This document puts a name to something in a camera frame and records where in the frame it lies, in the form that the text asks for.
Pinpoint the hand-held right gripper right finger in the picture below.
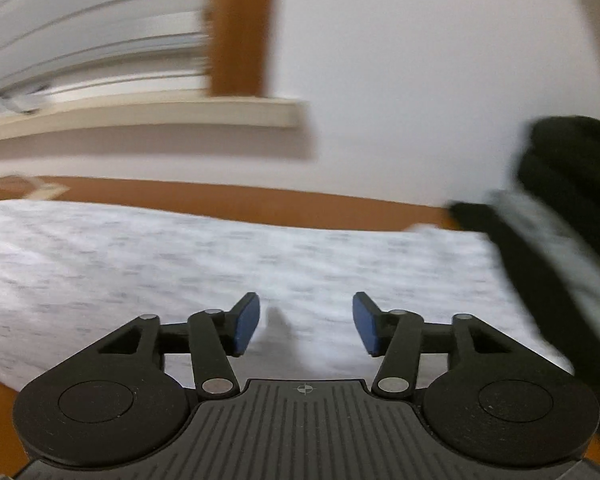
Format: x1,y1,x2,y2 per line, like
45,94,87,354
352,291,526,401

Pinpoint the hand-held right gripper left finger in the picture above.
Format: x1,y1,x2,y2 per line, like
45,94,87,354
97,291,262,401

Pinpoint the white patterned garment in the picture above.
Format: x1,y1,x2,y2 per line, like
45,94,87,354
0,199,576,392

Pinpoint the large black folded garment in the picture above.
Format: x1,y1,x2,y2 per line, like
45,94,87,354
447,200,600,396

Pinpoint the grey folded garment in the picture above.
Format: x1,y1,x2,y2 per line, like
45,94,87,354
487,187,600,331

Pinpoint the beige window sill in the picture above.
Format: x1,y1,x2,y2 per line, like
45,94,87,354
0,95,313,161

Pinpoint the beige card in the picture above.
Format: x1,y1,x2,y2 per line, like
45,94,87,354
22,181,72,204

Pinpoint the black folded sweater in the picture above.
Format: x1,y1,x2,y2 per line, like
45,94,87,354
517,152,600,221
527,116,600,162

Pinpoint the grey window blind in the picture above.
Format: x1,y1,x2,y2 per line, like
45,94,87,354
0,0,213,106

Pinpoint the wooden window frame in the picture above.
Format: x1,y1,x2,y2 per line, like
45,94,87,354
207,0,281,97

